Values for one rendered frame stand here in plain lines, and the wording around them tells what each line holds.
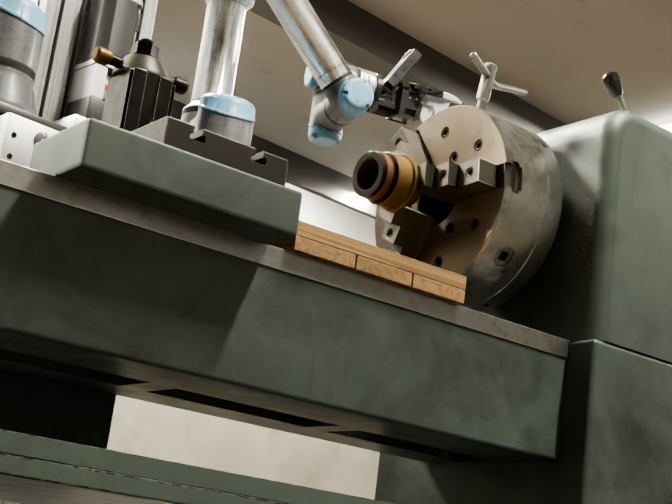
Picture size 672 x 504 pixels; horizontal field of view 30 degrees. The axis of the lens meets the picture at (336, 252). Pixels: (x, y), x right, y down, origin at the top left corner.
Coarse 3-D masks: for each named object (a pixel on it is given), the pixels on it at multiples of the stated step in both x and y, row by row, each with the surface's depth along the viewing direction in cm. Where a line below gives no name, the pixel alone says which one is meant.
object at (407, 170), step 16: (368, 160) 194; (384, 160) 191; (400, 160) 193; (368, 176) 197; (384, 176) 190; (400, 176) 192; (416, 176) 193; (368, 192) 192; (384, 192) 192; (400, 192) 192; (416, 192) 195; (384, 208) 197; (400, 208) 194
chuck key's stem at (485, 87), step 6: (486, 66) 206; (492, 66) 206; (492, 72) 206; (486, 78) 206; (492, 78) 206; (480, 84) 206; (486, 84) 205; (492, 84) 206; (480, 90) 206; (486, 90) 205; (480, 96) 205; (486, 96) 205; (480, 102) 205; (486, 102) 206; (480, 108) 205
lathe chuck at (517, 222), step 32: (448, 128) 204; (480, 128) 197; (512, 128) 198; (448, 160) 202; (512, 160) 191; (544, 160) 197; (512, 192) 190; (544, 192) 194; (384, 224) 211; (448, 224) 198; (480, 224) 191; (512, 224) 190; (448, 256) 196; (480, 256) 190; (512, 256) 193; (480, 288) 196
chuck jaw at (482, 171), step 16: (480, 160) 190; (432, 176) 193; (448, 176) 191; (464, 176) 191; (480, 176) 189; (496, 176) 191; (512, 176) 191; (432, 192) 194; (448, 192) 194; (464, 192) 193; (480, 192) 193
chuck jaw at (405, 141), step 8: (400, 136) 207; (408, 136) 206; (416, 136) 208; (392, 144) 208; (400, 144) 203; (408, 144) 204; (416, 144) 206; (424, 144) 208; (392, 152) 204; (400, 152) 200; (408, 152) 202; (416, 152) 204; (424, 152) 206; (416, 160) 202; (424, 160) 204
